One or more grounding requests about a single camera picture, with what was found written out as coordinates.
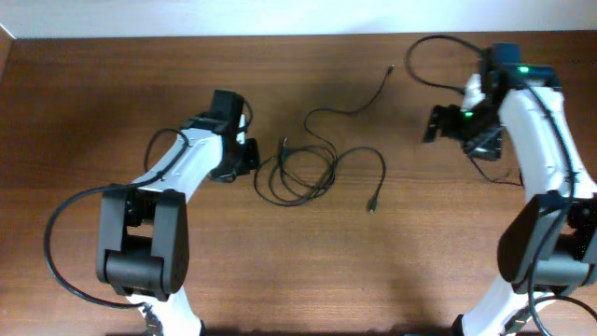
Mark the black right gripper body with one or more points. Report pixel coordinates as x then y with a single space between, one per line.
480 131

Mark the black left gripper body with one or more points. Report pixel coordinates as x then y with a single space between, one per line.
249 160

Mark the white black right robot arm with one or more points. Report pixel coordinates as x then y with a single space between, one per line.
549 249

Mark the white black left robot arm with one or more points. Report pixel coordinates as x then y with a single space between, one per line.
143 246

